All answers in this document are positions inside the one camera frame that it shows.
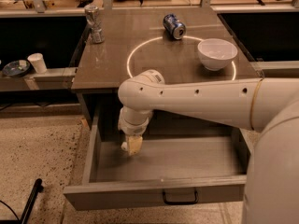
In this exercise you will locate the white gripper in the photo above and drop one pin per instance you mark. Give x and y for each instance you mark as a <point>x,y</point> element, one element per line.
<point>132,128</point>

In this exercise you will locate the clear plastic bottle white cap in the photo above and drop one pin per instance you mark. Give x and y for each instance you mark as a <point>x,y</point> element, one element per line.
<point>124,146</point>

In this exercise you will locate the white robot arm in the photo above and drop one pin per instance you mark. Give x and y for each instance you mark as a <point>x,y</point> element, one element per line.
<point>269,106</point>

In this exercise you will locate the open grey drawer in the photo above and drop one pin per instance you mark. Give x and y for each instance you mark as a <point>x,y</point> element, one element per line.
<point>177,154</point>

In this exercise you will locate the grey cabinet with glossy top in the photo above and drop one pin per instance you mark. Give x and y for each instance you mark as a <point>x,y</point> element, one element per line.
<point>136,42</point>

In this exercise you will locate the low side shelf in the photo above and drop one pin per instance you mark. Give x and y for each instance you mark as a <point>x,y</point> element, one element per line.
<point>52,79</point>

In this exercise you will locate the black metal leg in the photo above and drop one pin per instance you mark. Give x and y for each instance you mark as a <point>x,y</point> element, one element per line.
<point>37,188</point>

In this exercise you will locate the crushed silver can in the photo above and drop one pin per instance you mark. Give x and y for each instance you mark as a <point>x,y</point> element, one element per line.
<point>92,14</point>

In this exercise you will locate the white ceramic bowl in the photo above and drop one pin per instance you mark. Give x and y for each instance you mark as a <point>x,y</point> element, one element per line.
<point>215,54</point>

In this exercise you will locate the blue soda can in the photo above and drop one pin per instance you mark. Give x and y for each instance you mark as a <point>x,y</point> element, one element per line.
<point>174,26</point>

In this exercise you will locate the white paper cup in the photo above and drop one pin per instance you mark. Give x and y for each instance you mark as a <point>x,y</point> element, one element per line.
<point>37,61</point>

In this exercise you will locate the dark round plate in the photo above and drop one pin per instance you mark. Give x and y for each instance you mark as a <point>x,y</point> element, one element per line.
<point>16,69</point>

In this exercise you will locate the black drawer handle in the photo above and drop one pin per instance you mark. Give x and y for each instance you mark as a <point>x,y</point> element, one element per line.
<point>176,197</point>

